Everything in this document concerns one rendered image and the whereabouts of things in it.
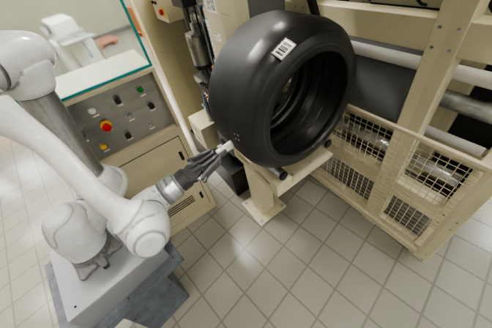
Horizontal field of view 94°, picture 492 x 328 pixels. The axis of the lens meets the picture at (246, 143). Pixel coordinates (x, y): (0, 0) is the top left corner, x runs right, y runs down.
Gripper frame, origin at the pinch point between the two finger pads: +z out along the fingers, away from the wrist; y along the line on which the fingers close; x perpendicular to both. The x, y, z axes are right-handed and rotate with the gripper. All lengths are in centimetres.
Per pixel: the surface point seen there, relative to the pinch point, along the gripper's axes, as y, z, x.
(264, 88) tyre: -11.0, 15.9, -21.2
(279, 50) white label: -9.7, 24.3, -28.2
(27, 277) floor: 104, -163, 90
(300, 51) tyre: -11.7, 30.1, -25.5
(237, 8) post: 26, 36, -31
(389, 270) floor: -56, 44, 119
